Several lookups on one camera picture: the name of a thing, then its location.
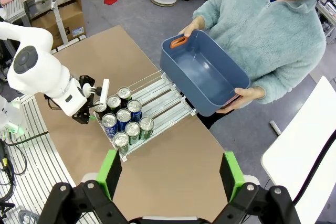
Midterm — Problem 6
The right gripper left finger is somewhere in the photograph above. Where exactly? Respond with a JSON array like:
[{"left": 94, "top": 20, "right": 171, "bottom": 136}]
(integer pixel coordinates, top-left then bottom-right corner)
[{"left": 38, "top": 149, "right": 130, "bottom": 224}]

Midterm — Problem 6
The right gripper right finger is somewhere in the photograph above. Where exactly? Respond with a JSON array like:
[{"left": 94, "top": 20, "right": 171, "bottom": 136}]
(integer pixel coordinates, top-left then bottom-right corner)
[{"left": 212, "top": 151, "right": 302, "bottom": 224}]

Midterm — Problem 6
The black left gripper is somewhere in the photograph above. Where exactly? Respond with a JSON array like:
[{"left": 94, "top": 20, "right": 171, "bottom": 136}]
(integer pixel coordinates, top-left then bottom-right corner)
[{"left": 71, "top": 104, "right": 97, "bottom": 125}]

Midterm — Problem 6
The black Pepsi can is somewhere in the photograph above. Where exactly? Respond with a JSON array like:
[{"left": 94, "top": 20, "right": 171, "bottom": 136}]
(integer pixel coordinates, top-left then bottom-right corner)
[
  {"left": 107, "top": 94, "right": 122, "bottom": 113},
  {"left": 117, "top": 87, "right": 132, "bottom": 103},
  {"left": 93, "top": 100, "right": 108, "bottom": 120}
]

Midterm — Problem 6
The blue beverage can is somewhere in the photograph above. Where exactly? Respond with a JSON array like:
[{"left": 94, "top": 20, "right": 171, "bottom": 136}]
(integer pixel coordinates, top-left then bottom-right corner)
[
  {"left": 127, "top": 99, "right": 143, "bottom": 123},
  {"left": 115, "top": 108, "right": 132, "bottom": 132},
  {"left": 101, "top": 113, "right": 118, "bottom": 138}
]

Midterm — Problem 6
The green beverage can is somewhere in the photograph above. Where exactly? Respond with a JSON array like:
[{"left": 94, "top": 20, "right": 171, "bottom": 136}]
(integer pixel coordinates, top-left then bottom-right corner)
[
  {"left": 139, "top": 116, "right": 155, "bottom": 141},
  {"left": 124, "top": 121, "right": 141, "bottom": 145},
  {"left": 113, "top": 131, "right": 130, "bottom": 157}
]

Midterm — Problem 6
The blue plastic bin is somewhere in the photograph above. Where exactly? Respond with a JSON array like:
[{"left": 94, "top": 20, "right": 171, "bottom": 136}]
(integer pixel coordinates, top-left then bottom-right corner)
[{"left": 160, "top": 29, "right": 251, "bottom": 118}]

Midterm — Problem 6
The clear plastic can dispenser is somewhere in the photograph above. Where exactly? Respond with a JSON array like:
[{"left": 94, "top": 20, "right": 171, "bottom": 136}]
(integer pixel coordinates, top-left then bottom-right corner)
[{"left": 92, "top": 69, "right": 198, "bottom": 163}]

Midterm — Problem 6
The person's left hand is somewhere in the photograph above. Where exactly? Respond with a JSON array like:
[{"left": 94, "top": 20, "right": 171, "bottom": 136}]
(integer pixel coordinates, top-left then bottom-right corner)
[{"left": 216, "top": 86, "right": 266, "bottom": 114}]

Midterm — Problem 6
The person's right hand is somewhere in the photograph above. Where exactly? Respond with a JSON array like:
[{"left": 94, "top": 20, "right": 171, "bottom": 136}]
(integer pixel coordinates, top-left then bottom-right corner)
[{"left": 178, "top": 15, "right": 206, "bottom": 38}]

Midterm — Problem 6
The white table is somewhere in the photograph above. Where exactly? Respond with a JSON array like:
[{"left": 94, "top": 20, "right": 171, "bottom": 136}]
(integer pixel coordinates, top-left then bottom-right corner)
[{"left": 260, "top": 76, "right": 336, "bottom": 224}]

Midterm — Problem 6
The grey table foot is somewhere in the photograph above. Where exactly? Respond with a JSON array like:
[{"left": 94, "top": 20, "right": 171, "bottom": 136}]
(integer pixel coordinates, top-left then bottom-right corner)
[{"left": 269, "top": 120, "right": 282, "bottom": 135}]

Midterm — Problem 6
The large brown cardboard box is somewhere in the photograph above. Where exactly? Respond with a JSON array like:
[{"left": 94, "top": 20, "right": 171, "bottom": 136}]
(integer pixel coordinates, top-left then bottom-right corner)
[{"left": 30, "top": 0, "right": 87, "bottom": 51}]

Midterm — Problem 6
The person in teal fleece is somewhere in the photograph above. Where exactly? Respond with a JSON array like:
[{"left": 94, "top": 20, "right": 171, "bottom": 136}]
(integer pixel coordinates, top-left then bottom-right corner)
[{"left": 192, "top": 0, "right": 333, "bottom": 130}]

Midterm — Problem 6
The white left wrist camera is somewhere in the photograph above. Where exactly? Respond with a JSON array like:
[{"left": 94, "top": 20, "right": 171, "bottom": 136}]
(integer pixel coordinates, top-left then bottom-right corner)
[{"left": 82, "top": 78, "right": 110, "bottom": 107}]

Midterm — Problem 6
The aluminium slotted base plate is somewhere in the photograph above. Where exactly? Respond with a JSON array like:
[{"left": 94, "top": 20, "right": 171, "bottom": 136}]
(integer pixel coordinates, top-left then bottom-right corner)
[{"left": 0, "top": 95, "right": 102, "bottom": 224}]

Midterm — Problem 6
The black floor cable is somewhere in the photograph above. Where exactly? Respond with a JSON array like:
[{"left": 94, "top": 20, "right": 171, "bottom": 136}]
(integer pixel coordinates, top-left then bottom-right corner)
[{"left": 5, "top": 130, "right": 50, "bottom": 146}]

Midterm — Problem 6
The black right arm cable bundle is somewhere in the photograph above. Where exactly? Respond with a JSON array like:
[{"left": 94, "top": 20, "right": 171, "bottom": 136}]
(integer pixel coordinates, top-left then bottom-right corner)
[{"left": 290, "top": 131, "right": 336, "bottom": 207}]

